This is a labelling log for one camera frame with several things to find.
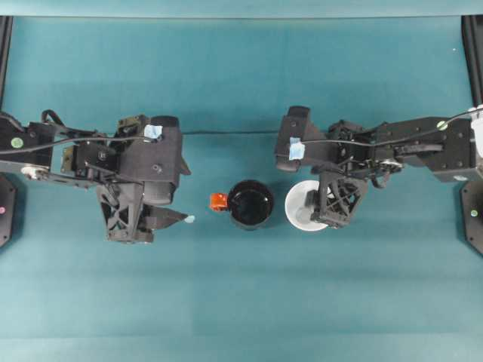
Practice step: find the blue-green table cloth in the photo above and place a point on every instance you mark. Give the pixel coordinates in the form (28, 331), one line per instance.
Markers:
(241, 301)

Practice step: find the small white paper scrap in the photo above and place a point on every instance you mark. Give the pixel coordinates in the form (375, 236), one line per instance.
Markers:
(190, 219)

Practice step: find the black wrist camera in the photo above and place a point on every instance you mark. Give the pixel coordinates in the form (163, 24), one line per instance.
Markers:
(162, 162)
(298, 128)

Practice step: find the black frame rail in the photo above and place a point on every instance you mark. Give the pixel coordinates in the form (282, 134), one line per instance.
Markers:
(4, 56)
(473, 56)

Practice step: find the pale teal backdrop sheet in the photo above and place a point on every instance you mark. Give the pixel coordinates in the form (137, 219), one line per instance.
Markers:
(241, 7)

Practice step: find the white paper cup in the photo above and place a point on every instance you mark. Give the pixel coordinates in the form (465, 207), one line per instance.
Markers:
(297, 198)

